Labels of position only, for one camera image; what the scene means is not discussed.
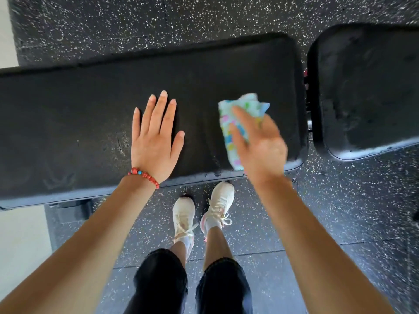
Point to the white sneaker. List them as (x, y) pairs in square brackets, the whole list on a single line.
[(220, 202), (183, 217)]

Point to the person's right hand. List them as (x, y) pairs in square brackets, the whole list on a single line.
[(266, 153)]

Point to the long black bench pad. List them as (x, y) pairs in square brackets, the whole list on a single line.
[(81, 120)]

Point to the white right sneaker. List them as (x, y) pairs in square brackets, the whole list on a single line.
[(220, 202)]

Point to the black denim shorts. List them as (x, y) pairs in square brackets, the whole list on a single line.
[(222, 287)]

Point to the person's leg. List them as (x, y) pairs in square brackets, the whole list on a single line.
[(179, 250), (216, 246)]

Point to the person's left hand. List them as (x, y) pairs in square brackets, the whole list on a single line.
[(152, 150)]

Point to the person's left thumb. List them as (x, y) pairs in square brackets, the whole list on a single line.
[(177, 143)]

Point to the person's left middle finger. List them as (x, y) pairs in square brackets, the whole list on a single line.
[(158, 109)]

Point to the person's left leg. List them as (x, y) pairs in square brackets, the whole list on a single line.
[(179, 250)]

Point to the black bench foot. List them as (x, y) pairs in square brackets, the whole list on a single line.
[(72, 210)]

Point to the short black bench seat pad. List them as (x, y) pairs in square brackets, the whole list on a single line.
[(370, 88)]

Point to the person's left little finger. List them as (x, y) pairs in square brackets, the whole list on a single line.
[(136, 122)]

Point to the person's right forearm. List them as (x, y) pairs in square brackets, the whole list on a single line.
[(314, 251)]

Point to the white left sneaker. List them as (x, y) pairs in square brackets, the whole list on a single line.
[(183, 217)]

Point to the person's left forearm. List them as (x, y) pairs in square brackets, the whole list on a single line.
[(81, 245)]

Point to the person's right leg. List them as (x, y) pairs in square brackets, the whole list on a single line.
[(216, 246)]

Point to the black metal bench frame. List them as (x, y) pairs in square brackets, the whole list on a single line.
[(307, 104)]

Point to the person's right thumb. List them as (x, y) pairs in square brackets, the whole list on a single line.
[(237, 137)]

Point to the colourful patterned cleaning cloth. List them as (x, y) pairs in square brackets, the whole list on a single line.
[(229, 114)]

